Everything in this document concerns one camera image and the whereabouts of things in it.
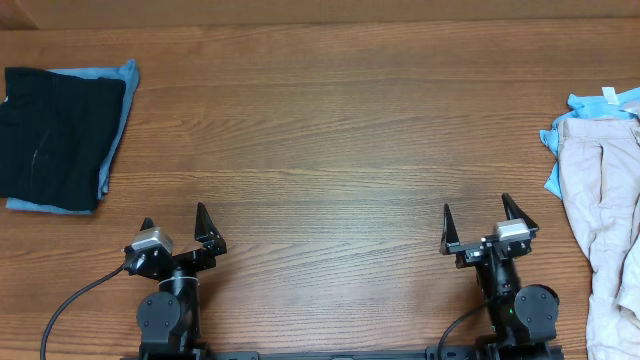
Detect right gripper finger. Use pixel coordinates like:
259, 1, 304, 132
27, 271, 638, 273
501, 193, 539, 231
440, 204, 459, 248

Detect beige khaki shorts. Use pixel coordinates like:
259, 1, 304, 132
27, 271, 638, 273
558, 101, 639, 359

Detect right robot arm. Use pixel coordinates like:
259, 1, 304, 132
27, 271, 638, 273
426, 193, 564, 360

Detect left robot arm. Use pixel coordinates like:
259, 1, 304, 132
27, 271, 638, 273
123, 203, 227, 360

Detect black folded garment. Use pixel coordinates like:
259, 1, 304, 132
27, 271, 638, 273
0, 66, 127, 213

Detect blue folded denim garment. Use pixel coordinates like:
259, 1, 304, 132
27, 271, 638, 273
5, 58, 141, 216

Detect light blue t-shirt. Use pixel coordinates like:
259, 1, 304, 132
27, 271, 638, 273
539, 86, 640, 200

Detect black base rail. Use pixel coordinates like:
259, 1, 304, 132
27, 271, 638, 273
119, 344, 565, 360

